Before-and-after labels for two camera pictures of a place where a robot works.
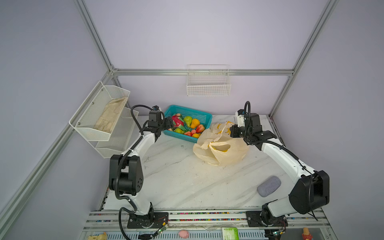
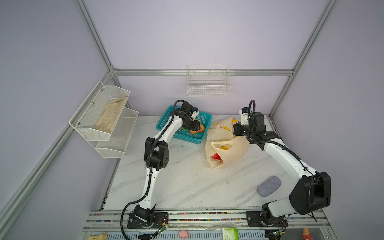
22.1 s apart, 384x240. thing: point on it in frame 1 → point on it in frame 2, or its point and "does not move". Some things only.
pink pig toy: (183, 234) does not move
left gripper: (168, 122) → (195, 126)
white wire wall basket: (208, 80) does not move
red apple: (188, 133) → (216, 156)
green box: (230, 233) does not move
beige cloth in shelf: (110, 114) does not move
